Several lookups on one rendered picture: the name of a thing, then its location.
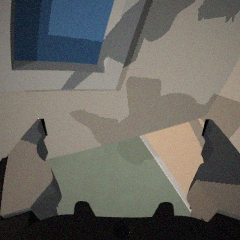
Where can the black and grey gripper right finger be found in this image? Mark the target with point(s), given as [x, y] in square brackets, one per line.
[214, 194]

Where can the beige flat board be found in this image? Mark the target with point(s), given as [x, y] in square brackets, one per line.
[180, 57]

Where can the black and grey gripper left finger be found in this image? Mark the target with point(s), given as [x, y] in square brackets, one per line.
[29, 191]

